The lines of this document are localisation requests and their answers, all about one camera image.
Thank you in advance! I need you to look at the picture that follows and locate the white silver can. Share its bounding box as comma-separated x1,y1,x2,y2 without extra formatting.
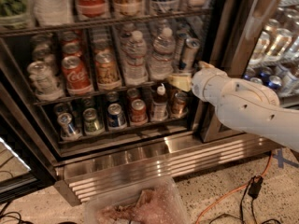
32,49,59,75
27,61,64,101

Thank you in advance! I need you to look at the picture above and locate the stainless steel fridge base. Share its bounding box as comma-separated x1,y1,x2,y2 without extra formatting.
55,133,280,206

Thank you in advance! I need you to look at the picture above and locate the clear plastic bin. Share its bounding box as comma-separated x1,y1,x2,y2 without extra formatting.
84,176,191,224

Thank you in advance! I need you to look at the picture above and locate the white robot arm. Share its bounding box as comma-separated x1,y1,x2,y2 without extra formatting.
167,62,299,152

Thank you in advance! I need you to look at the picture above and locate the green can bottom shelf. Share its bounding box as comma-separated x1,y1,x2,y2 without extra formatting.
83,108,104,135

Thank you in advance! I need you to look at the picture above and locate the large coca-cola bottle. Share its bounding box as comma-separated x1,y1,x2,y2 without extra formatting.
75,0,106,21

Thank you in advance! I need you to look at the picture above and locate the front white silver can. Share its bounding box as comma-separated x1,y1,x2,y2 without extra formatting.
27,61,64,101

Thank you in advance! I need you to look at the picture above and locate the white cap juice bottle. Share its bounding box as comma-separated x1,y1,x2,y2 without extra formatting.
150,85,168,121

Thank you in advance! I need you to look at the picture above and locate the orange extension cable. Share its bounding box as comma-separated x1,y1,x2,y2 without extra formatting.
195,152,275,224

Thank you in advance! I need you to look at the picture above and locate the front left water bottle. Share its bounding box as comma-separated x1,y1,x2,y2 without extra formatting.
125,31,148,85

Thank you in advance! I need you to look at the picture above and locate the water bottle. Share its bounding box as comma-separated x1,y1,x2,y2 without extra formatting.
149,27,176,80
125,31,148,85

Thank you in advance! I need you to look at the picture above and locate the front red coca-cola can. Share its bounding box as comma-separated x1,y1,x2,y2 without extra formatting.
62,56,92,95

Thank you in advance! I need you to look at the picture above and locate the middle coca-cola can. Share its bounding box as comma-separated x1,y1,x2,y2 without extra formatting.
62,42,82,58

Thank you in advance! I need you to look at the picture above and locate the fridge door frame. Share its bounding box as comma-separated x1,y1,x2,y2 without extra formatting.
200,0,290,144

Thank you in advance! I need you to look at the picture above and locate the redbull can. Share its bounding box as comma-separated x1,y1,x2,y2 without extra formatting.
174,30,189,64
178,37,200,70

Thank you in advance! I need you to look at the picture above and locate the middle white silver can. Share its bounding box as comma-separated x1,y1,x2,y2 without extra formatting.
32,49,59,75

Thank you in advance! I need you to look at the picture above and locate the blue pepsi can bottom shelf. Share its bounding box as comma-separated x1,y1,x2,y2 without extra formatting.
107,103,127,129

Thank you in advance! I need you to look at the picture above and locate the green lacroix can top shelf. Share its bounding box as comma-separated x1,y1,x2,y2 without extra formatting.
0,0,32,29

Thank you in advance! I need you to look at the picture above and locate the brown can bottom right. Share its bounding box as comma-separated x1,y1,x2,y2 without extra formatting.
171,91,187,118

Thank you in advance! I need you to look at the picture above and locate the front right water bottle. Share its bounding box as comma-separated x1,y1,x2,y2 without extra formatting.
149,27,176,80

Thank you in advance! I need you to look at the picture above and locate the red can bottom shelf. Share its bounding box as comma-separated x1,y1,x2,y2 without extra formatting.
130,99,148,125

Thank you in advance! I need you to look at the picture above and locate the front orange soda can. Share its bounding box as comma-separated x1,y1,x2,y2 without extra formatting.
95,52,121,90

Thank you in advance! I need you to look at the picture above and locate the black power adapter cable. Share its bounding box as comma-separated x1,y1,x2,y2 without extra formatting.
210,175,281,224

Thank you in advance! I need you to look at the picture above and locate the pepsi can right fridge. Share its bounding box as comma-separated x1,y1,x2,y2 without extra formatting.
267,76,282,91

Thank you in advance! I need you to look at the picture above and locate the blue silver can bottom left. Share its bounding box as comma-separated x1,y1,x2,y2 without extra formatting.
57,113,82,141

